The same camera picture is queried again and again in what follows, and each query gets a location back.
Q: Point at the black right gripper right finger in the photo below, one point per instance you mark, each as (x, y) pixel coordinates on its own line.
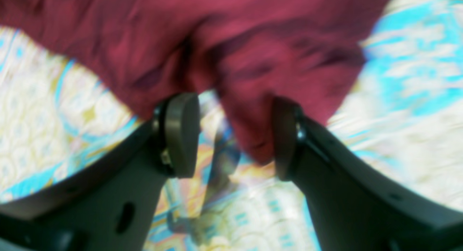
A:
(352, 206)

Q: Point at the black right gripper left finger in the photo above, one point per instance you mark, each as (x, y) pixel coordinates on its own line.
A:
(109, 206)

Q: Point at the maroon t-shirt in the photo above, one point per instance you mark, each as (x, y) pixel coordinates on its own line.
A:
(248, 51)

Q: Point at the patterned tablecloth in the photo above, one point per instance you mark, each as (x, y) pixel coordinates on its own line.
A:
(403, 117)

